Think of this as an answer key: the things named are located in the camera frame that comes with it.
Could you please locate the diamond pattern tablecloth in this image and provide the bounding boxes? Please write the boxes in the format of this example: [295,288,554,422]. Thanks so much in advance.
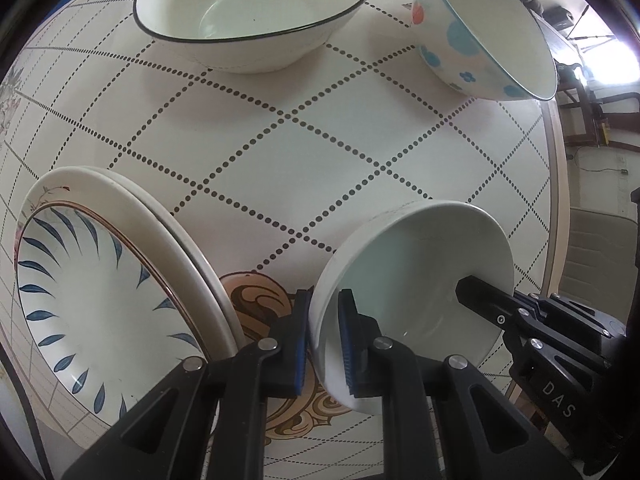
[1,0,558,470]

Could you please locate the dark wooden chair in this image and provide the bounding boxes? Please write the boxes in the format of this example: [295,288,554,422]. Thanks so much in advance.
[556,63,639,153]

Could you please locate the white plate grey rim pattern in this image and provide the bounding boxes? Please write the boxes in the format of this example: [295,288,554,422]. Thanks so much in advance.
[92,167,247,349]

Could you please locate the white bowl dark rim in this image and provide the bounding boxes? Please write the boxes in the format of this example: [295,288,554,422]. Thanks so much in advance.
[134,0,366,74]

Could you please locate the white bowl blue dots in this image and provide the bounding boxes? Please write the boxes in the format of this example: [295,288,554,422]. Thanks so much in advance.
[411,0,558,101]

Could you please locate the plain white bowl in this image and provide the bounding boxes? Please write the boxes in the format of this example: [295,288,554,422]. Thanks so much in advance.
[308,200,514,415]

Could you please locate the white plate pink flowers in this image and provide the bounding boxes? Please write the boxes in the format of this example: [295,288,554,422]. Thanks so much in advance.
[20,166,240,360]

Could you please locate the blue leaf pattern plate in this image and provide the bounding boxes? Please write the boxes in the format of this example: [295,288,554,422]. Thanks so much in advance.
[15,202,203,425]

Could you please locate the small black bin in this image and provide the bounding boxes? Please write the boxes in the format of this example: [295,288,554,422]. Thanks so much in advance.
[544,6,574,32]

